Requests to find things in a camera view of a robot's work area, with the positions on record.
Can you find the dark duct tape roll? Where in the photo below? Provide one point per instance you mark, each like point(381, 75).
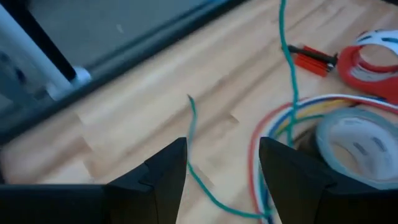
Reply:
point(342, 130)

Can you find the white pillar with black stripe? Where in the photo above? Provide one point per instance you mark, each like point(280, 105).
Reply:
point(81, 75)

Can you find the red bit holder block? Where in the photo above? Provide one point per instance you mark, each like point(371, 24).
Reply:
point(311, 65)

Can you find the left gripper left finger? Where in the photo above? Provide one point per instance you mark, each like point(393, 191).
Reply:
point(155, 193)

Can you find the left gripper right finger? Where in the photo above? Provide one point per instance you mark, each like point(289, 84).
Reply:
point(298, 193)

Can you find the red tape dispenser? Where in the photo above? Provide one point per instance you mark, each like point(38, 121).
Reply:
point(367, 82)

